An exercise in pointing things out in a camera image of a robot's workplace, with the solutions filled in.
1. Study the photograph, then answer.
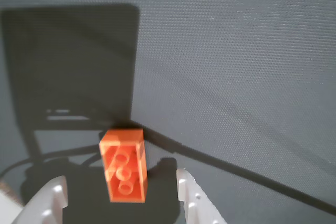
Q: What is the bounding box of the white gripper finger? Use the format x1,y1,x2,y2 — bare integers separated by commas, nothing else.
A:
14,175,69,224
176,168,228,224

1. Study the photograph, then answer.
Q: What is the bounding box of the orange lego block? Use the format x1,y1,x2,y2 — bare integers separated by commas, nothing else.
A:
99,128,147,204

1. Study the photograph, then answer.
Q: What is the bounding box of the dark grey textured mat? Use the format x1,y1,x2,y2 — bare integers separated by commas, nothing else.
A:
0,0,336,224

